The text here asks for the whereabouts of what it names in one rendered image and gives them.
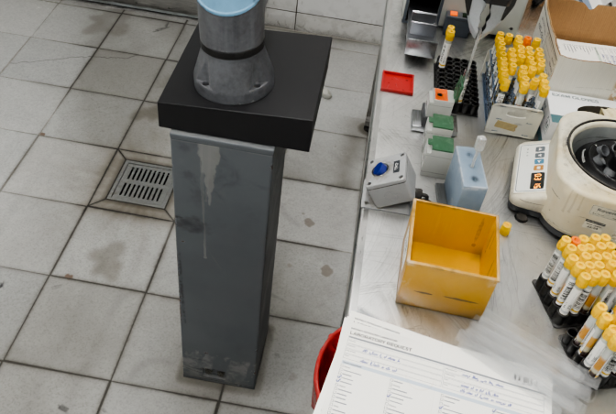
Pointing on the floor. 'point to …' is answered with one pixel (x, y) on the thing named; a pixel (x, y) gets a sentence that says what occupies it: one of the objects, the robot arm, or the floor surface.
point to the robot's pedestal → (225, 252)
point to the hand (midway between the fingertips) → (478, 34)
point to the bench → (510, 245)
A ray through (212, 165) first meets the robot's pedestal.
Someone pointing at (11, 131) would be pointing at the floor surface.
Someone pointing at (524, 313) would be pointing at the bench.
